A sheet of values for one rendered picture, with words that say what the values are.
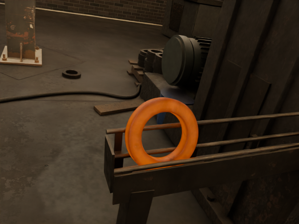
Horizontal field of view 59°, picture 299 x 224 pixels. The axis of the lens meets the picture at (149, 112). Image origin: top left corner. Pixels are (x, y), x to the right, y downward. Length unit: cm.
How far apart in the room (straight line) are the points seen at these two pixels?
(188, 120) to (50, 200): 92
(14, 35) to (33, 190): 194
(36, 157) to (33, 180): 19
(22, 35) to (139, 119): 254
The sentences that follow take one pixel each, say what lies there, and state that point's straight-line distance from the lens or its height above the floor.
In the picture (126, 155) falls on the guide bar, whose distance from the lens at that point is 65.
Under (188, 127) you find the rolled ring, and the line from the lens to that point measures 66.
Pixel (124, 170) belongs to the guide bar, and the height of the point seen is 63.
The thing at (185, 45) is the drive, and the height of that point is 64.
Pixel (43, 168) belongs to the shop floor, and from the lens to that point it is 158.
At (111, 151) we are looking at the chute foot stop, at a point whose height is 67.
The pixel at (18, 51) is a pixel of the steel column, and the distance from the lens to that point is 311.
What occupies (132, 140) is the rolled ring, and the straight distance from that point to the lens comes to 61.
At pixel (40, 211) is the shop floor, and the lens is 136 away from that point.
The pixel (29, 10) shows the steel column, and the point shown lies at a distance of 299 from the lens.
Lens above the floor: 100
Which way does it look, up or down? 26 degrees down
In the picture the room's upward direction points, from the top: 12 degrees clockwise
